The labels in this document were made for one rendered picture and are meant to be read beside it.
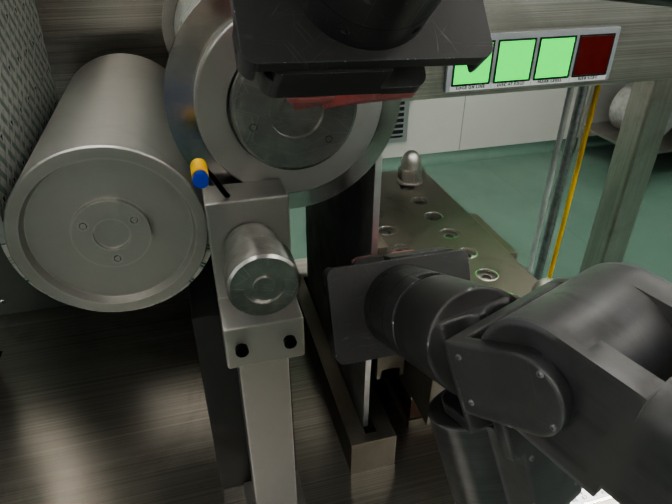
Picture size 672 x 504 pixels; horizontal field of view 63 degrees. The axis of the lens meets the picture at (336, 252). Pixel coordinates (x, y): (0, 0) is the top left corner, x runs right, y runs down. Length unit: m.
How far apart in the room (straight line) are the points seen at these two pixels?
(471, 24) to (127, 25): 0.48
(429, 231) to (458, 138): 2.97
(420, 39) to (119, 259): 0.24
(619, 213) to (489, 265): 0.71
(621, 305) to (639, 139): 1.00
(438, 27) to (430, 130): 3.27
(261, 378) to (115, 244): 0.13
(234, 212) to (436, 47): 0.16
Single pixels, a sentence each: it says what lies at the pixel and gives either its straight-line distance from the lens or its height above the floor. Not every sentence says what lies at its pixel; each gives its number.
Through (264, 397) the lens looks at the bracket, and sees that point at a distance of 0.41.
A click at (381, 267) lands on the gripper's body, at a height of 1.15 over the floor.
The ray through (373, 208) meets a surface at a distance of 0.40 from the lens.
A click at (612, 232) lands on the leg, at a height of 0.77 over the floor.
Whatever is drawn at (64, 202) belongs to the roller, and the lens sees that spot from 0.37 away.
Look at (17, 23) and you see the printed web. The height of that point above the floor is 1.28.
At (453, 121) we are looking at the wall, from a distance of 3.55.
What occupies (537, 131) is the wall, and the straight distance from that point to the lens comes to 3.90.
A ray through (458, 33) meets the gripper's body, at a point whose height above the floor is 1.31.
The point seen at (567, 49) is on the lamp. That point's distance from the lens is 0.83.
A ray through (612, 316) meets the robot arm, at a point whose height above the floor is 1.22.
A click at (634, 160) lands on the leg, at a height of 0.93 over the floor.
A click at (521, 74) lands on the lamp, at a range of 0.80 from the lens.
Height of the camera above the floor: 1.35
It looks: 32 degrees down
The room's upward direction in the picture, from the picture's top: straight up
